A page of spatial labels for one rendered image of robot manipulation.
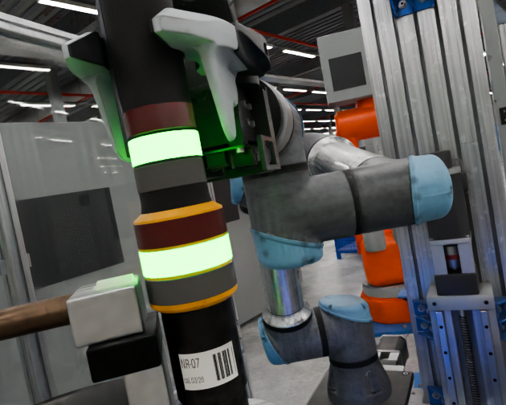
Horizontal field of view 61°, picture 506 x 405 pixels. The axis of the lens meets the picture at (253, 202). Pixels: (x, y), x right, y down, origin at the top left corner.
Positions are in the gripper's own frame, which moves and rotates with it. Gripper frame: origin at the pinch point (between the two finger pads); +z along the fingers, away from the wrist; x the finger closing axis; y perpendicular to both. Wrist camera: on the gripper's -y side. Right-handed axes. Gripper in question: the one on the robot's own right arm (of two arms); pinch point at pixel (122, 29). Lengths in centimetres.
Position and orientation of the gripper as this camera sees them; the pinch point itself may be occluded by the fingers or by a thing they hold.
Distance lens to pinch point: 21.2
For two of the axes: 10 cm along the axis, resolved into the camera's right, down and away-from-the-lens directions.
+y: 1.8, 9.8, 0.5
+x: -9.6, 1.7, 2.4
